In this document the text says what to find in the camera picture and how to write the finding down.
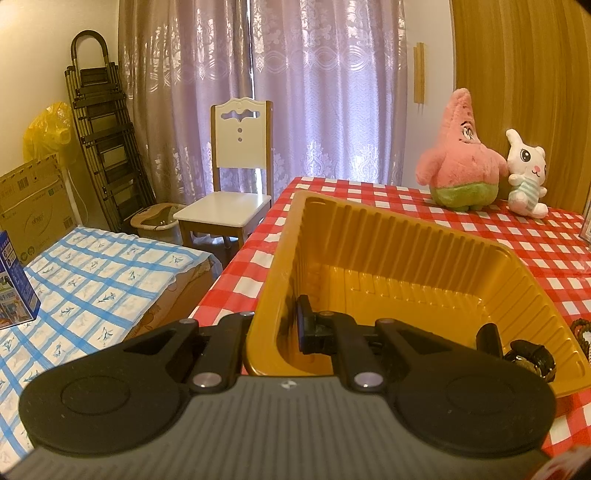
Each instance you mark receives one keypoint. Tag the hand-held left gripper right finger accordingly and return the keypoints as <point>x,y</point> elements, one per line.
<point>303,323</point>

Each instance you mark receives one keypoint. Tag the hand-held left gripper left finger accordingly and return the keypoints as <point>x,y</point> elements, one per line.
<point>226,337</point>

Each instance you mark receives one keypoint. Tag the yellow plastic tray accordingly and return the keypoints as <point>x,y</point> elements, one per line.
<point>392,258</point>

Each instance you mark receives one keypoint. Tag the black wristwatch gold dial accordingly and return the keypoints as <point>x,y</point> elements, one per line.
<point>489,339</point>

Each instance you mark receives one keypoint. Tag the beige plastic basin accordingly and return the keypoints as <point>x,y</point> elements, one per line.
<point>157,226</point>

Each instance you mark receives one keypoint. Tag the blue checked cloth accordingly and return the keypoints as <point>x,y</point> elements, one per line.
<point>92,286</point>

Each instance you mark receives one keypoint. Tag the white wooden chair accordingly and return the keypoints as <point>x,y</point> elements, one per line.
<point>240,138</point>

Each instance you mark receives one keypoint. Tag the blue printed box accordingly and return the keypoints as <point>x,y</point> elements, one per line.
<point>18,286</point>

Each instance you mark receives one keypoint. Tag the pink starfish plush toy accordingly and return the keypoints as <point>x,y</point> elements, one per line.
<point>457,161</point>

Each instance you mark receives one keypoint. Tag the purple patterned curtain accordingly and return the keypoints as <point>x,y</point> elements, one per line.
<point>300,92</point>

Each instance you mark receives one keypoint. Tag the dark folding metal rack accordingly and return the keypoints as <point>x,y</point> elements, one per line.
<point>106,138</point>

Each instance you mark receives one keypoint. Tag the cardboard box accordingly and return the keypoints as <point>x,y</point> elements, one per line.
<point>32,207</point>

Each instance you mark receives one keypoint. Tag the red checked tablecloth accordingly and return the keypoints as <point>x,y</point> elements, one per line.
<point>531,240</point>

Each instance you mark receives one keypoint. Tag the white bunny plush toy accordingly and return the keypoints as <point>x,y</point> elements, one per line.
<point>526,184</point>

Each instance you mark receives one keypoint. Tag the yellow plastic bag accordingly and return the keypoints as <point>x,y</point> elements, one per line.
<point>46,129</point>

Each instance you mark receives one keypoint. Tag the framed sand picture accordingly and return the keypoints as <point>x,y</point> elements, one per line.
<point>587,221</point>

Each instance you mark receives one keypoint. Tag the wooden wall strip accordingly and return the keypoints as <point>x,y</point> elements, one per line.
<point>419,69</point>

